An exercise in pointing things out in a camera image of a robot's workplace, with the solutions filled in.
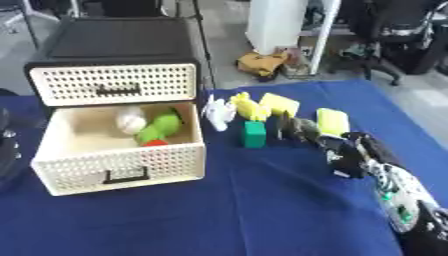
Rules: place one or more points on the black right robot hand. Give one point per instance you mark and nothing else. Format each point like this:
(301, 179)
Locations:
(350, 156)

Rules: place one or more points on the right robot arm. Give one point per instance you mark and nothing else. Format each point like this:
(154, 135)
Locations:
(408, 200)

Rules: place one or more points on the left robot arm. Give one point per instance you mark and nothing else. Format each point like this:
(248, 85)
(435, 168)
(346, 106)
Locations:
(9, 150)

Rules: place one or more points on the yellow-green sponge block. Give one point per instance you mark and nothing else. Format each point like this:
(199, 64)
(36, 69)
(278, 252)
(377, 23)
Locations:
(333, 121)

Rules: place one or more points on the grey toy animal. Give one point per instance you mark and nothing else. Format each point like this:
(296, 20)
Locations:
(300, 128)

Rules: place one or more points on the yellow sponge block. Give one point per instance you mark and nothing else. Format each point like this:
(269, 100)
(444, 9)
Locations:
(280, 104)

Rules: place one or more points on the green block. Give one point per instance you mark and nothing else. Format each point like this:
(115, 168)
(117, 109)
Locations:
(254, 135)

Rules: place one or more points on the yellow soft toy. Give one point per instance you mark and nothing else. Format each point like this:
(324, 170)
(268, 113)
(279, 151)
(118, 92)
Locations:
(248, 106)

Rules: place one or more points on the yellow bag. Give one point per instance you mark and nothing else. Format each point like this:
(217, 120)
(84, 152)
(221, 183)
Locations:
(262, 63)

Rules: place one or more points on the black office chair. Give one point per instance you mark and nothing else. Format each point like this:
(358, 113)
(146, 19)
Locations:
(391, 33)

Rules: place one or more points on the white soft toy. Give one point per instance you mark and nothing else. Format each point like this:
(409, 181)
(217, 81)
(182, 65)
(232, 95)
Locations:
(220, 113)

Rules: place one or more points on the white panel stand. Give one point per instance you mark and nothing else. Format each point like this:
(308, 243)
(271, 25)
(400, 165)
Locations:
(280, 26)

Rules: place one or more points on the black tripod leg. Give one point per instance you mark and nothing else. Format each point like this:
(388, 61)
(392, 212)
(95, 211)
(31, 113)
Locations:
(203, 40)

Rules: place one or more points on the green soft toy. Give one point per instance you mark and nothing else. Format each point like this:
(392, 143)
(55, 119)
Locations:
(160, 128)

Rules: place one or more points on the white ball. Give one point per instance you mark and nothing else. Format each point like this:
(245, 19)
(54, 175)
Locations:
(130, 122)

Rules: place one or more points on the pale open pierced drawer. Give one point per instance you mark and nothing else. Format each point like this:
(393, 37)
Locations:
(116, 160)

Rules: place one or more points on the black drawer cabinet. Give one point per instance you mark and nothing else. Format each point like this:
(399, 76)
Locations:
(116, 40)

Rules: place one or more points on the pale closed pierced drawer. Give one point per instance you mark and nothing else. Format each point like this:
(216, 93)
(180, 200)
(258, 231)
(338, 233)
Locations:
(76, 83)

